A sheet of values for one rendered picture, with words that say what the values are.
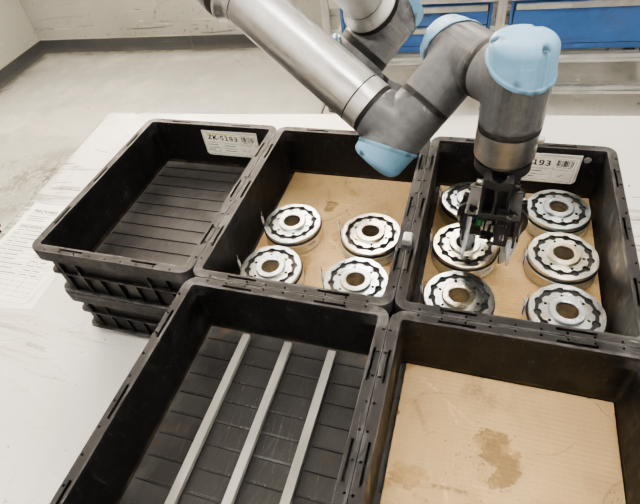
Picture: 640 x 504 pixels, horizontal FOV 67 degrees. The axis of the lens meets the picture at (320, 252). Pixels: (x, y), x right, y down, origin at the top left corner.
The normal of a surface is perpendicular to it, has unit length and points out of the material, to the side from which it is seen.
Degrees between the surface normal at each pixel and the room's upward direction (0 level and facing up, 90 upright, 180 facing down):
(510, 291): 0
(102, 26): 90
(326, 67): 51
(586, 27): 90
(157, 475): 0
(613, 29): 90
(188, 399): 0
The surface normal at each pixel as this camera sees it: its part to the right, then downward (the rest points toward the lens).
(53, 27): -0.19, 0.72
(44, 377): -0.11, -0.69
